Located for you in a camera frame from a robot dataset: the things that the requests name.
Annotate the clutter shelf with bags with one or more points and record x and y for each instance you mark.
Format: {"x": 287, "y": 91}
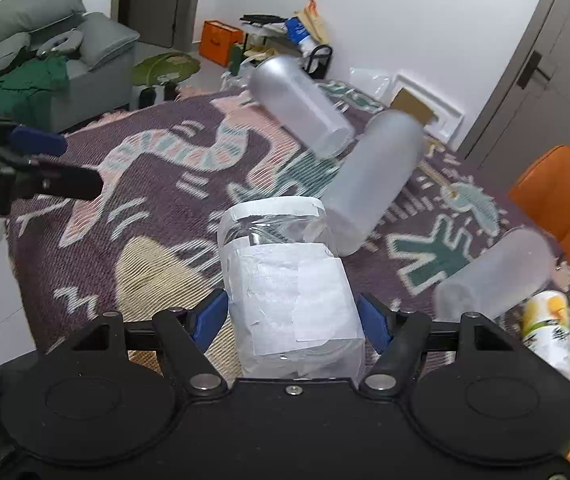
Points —
{"x": 303, "y": 35}

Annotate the white framed panel on floor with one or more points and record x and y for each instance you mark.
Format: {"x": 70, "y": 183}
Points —
{"x": 439, "y": 118}

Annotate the frosted cup lying leftmost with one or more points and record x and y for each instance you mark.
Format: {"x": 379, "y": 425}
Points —
{"x": 300, "y": 106}

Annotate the yellow label plastic bottle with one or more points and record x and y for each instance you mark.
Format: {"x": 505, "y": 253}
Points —
{"x": 546, "y": 329}

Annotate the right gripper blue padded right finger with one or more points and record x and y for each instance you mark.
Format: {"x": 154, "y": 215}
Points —
{"x": 399, "y": 338}

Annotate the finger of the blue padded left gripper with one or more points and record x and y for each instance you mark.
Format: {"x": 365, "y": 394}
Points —
{"x": 40, "y": 141}

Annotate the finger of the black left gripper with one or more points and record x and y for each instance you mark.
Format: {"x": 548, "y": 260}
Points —
{"x": 61, "y": 180}

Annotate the frosted cup lying centre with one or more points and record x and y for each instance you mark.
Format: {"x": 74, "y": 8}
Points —
{"x": 371, "y": 178}

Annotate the frosted cup lying right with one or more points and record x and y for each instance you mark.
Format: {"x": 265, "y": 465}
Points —
{"x": 512, "y": 270}

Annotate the clear bottle with white label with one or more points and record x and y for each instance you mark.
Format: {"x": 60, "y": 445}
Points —
{"x": 291, "y": 305}

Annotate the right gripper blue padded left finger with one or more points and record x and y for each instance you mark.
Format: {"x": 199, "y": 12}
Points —
{"x": 184, "y": 337}

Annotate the grey door with handle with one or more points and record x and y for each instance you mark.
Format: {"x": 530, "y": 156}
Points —
{"x": 529, "y": 111}

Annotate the orange cardboard box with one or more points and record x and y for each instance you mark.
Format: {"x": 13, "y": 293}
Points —
{"x": 217, "y": 40}

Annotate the frosted cup lying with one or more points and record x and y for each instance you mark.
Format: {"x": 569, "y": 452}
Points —
{"x": 300, "y": 106}
{"x": 512, "y": 270}
{"x": 371, "y": 178}

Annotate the green round stool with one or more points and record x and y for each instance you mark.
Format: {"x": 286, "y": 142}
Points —
{"x": 159, "y": 77}

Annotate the grey sofa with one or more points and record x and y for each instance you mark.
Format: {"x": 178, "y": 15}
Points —
{"x": 100, "y": 54}

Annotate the green blanket on sofa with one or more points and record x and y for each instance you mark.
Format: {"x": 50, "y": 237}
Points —
{"x": 26, "y": 91}

